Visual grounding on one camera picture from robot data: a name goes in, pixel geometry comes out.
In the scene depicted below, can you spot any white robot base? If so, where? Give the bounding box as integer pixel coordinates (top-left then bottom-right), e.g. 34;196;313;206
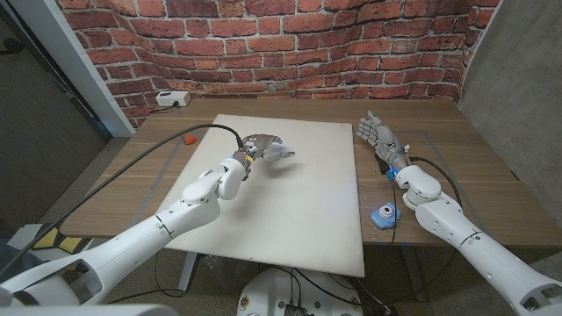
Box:
236;266;364;316

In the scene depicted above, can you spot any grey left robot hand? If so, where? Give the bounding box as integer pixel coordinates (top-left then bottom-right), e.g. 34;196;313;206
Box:
234;133;296;177

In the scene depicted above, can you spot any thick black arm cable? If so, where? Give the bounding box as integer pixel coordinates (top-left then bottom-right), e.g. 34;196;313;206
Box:
408;155;463;208
0;123;246;282

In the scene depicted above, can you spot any blue toy camera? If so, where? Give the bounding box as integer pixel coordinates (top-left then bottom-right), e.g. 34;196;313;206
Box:
370;201;401;231

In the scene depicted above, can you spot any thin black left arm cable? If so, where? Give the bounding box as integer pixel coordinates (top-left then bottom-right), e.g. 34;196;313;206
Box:
107;251;189;305

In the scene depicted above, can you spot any white power strip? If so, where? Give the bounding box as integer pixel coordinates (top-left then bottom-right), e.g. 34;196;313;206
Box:
155;90;192;108

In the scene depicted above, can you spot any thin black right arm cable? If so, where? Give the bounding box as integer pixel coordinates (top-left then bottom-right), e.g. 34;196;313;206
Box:
389;177;399;245

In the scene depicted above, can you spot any red brick print backdrop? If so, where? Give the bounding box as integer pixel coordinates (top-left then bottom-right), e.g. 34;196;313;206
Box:
54;0;501;131

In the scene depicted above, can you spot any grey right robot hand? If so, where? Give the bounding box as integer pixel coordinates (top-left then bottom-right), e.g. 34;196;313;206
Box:
356;110;411;169

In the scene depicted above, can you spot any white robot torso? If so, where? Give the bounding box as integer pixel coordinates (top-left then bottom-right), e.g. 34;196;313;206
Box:
0;303;177;316

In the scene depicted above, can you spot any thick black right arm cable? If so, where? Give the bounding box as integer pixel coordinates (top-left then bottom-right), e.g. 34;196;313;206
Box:
408;155;463;208

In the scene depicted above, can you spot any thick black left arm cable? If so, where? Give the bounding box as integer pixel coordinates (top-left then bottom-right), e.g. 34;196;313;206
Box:
0;123;246;282

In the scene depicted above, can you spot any person's leg in jeans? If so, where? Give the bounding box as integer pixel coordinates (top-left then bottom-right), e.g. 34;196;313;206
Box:
0;239;43;271

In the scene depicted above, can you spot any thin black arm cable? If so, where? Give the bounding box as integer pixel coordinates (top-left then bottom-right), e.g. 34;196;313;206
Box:
389;177;399;245
107;251;189;305

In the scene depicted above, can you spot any black power strip cable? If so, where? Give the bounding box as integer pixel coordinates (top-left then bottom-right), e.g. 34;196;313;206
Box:
151;101;180;114

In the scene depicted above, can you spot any dark table leg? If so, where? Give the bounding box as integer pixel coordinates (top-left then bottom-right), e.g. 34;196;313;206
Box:
401;245;429;303

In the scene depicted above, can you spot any yellow and black foot pedal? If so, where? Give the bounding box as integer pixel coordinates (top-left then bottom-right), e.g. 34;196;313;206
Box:
32;225;85;255

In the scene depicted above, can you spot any white table leg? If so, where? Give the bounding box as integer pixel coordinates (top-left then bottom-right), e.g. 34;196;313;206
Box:
177;250;199;294

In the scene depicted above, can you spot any white memory foam sheet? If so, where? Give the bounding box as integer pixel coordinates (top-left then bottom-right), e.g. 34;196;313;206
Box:
158;113;366;278

